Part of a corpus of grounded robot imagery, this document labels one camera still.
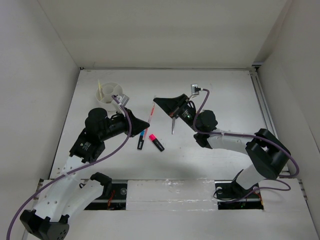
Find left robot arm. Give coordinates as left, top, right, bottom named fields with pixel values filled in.
left=19, top=108, right=150, bottom=240

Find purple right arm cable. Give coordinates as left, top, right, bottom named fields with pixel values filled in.
left=192, top=88, right=300, bottom=203

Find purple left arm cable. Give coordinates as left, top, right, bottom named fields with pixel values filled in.
left=5, top=94, right=133, bottom=240

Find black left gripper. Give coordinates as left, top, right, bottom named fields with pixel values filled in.
left=99, top=107, right=150, bottom=141

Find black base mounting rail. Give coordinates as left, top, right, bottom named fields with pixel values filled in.
left=86, top=179, right=264, bottom=212

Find yellow thin highlighter pen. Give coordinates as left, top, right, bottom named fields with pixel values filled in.
left=97, top=79, right=104, bottom=101

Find white round compartment container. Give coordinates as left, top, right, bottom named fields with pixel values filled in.
left=95, top=82, right=123, bottom=112

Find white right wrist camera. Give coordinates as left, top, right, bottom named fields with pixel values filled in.
left=189, top=84, right=202, bottom=99

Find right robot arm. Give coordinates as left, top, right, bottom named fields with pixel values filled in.
left=153, top=94, right=291, bottom=197

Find black handled scissors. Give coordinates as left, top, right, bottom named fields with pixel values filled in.
left=171, top=117, right=177, bottom=135

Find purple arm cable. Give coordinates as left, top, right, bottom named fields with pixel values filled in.
left=5, top=94, right=133, bottom=240
left=192, top=88, right=300, bottom=203

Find blue cap black marker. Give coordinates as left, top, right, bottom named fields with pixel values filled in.
left=137, top=130, right=146, bottom=150

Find pink cap black marker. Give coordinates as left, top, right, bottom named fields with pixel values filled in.
left=149, top=134, right=165, bottom=152

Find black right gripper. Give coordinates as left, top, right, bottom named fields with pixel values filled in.
left=154, top=93, right=201, bottom=133

